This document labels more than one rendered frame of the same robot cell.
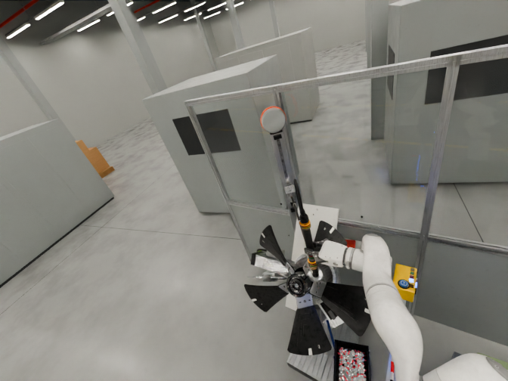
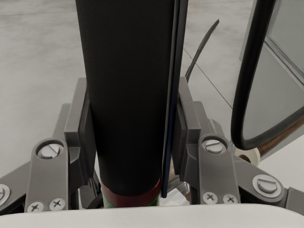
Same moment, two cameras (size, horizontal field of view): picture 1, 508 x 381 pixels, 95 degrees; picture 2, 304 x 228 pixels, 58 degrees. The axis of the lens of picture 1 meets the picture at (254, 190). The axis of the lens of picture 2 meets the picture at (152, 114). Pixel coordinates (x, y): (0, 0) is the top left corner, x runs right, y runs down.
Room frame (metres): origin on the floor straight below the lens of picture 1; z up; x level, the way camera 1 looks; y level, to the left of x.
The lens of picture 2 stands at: (0.66, -0.23, 1.58)
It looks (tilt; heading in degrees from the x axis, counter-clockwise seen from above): 39 degrees down; 43
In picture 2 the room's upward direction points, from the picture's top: 2 degrees clockwise
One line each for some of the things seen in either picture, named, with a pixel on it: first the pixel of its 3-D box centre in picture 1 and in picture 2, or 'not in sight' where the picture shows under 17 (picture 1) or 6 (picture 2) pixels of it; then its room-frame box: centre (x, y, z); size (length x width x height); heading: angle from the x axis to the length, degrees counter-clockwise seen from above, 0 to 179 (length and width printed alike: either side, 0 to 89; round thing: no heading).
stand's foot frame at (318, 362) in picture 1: (326, 340); not in sight; (0.96, -0.19, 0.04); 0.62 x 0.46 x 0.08; 138
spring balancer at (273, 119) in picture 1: (273, 119); not in sight; (1.43, -0.25, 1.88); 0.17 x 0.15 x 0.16; 48
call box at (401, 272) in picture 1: (404, 283); not in sight; (0.70, -0.63, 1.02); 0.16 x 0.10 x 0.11; 138
